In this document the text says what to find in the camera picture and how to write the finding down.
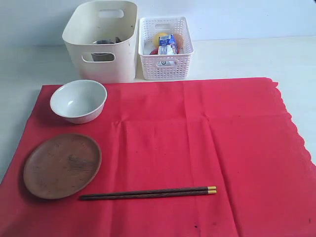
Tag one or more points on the brown egg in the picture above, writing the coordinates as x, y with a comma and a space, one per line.
179, 40

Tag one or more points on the white ceramic bowl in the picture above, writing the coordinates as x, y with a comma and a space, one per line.
79, 101

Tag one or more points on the round wooden plate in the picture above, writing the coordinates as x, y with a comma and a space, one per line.
62, 166

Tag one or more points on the red tablecloth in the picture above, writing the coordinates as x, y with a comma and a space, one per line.
235, 134

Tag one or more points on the red sausage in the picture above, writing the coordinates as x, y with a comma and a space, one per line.
154, 52

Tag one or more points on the large cream plastic bin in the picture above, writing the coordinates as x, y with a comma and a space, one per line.
103, 20

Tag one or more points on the stainless steel cup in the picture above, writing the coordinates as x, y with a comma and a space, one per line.
103, 57

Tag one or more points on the blue white milk carton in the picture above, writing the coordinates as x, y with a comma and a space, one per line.
167, 45

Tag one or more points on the white perforated plastic basket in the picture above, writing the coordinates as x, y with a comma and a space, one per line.
164, 67

